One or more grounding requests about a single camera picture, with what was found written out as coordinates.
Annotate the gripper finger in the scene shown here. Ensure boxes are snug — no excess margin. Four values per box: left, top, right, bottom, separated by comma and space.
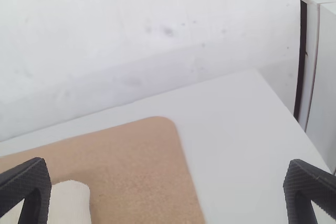
282, 158, 336, 224
0, 157, 52, 224

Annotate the pale towel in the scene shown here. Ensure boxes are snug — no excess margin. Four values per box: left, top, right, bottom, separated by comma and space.
0, 179, 91, 224

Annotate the cork mat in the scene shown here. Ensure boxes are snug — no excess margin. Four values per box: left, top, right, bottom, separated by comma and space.
0, 115, 207, 224

